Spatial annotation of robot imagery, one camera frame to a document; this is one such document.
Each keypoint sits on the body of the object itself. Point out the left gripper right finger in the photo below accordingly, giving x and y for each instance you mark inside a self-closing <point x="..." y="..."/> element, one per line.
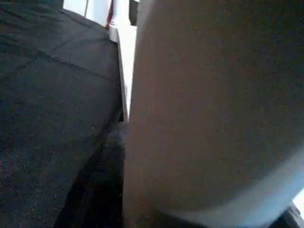
<point x="294" y="217"/>

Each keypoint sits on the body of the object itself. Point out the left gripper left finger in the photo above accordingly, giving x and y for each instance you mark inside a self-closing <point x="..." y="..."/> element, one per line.
<point x="99" y="185"/>

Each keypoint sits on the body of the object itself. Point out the white plastic table leg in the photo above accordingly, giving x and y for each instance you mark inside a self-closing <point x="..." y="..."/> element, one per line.
<point x="213" y="95"/>

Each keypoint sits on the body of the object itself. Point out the black work mat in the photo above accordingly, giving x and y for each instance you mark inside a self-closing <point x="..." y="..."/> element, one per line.
<point x="47" y="95"/>

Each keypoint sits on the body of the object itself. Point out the white flat panel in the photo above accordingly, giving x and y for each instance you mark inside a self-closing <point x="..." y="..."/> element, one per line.
<point x="127" y="59"/>

